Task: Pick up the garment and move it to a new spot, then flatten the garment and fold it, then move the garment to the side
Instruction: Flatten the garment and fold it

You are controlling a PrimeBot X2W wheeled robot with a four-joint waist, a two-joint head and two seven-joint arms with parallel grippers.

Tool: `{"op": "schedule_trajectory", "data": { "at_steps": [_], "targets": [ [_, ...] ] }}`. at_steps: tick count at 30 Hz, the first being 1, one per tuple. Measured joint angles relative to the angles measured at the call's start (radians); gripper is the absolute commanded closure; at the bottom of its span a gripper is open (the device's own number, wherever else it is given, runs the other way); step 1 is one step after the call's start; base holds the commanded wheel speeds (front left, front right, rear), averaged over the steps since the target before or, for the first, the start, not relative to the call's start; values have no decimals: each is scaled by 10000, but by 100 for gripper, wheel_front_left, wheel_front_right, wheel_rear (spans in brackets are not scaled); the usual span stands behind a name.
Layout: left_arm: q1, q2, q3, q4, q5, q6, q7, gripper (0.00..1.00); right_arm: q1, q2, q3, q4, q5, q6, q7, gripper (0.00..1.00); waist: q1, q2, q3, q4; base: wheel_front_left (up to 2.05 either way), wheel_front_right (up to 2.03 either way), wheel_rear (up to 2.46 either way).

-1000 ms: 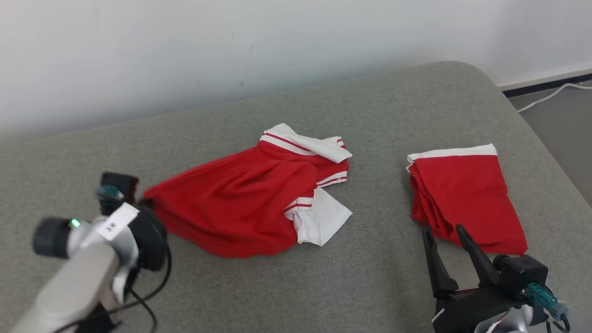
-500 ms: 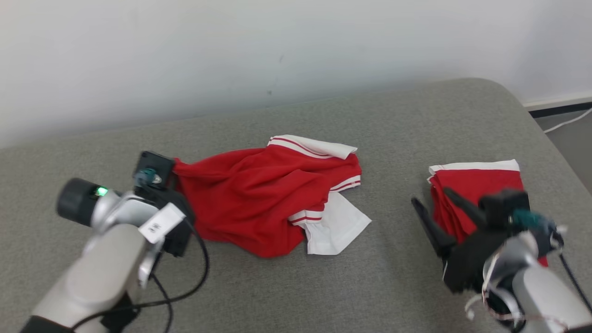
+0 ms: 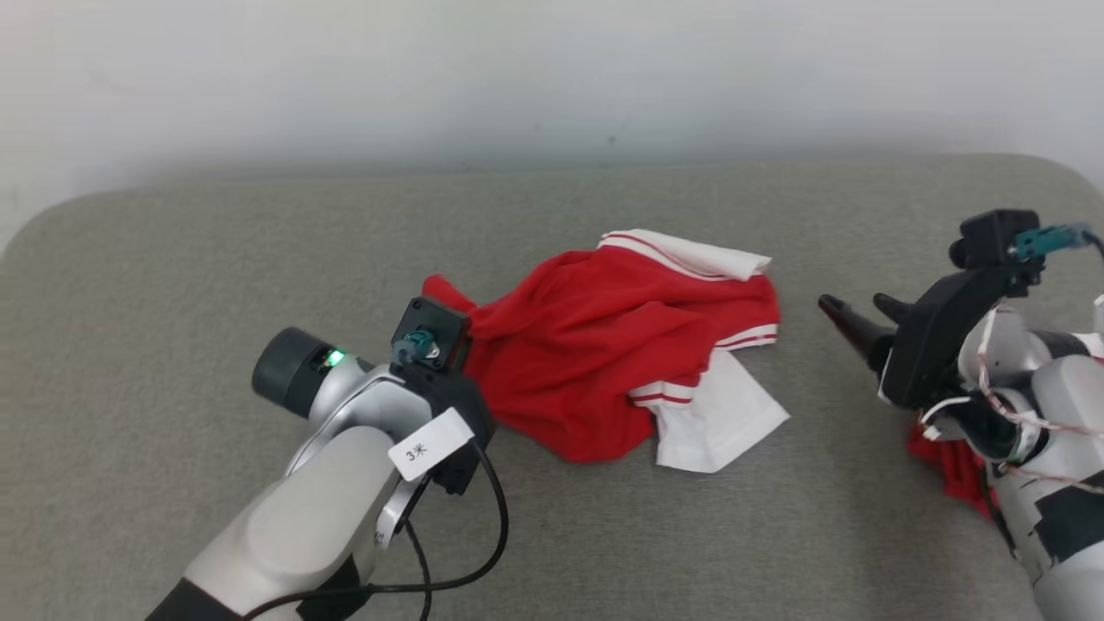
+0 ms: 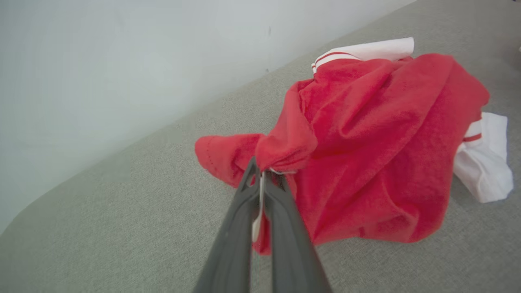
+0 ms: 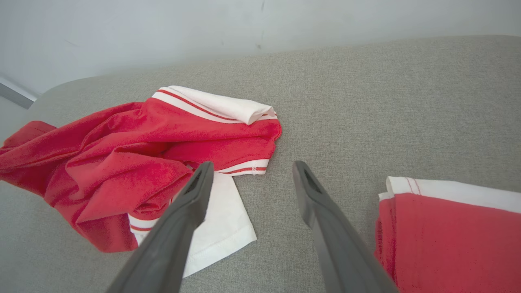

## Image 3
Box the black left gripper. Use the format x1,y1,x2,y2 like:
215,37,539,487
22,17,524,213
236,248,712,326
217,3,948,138
392,362,497,499

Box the white cable label tag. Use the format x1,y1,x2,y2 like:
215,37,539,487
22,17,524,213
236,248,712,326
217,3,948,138
387,406,476,483

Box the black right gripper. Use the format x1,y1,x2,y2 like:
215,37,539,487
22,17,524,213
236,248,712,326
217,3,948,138
817,262,1038,412

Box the red shorts with white trim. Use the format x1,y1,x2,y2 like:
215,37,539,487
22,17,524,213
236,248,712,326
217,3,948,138
906,412,1003,520

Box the red jersey with white sleeves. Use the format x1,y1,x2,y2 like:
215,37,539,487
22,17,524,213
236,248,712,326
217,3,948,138
421,228,792,474

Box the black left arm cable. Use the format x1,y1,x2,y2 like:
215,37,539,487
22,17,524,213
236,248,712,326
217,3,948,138
241,438,511,621

